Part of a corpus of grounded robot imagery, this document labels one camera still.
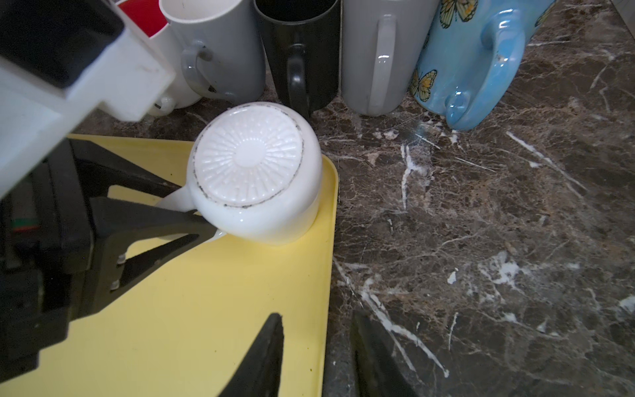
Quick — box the yellow plastic tray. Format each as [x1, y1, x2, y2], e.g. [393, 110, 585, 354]
[1, 135, 338, 396]

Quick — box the blue butterfly mug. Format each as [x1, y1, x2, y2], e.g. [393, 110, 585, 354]
[409, 0, 556, 131]

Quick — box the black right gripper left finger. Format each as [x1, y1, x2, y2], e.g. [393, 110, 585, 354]
[219, 313, 284, 397]

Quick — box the white ribbed-bottom mug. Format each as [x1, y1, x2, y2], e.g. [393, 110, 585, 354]
[158, 102, 322, 245]

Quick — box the black mug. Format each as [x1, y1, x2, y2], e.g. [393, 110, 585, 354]
[253, 0, 341, 119]

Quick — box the small grey mug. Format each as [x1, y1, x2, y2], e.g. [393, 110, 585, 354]
[159, 0, 266, 105]

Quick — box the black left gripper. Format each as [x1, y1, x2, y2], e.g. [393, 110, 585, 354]
[1, 139, 217, 382]

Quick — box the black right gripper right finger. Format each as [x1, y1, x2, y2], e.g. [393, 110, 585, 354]
[350, 311, 417, 396]

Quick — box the tall grey mug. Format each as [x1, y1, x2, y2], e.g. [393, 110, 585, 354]
[341, 0, 439, 117]

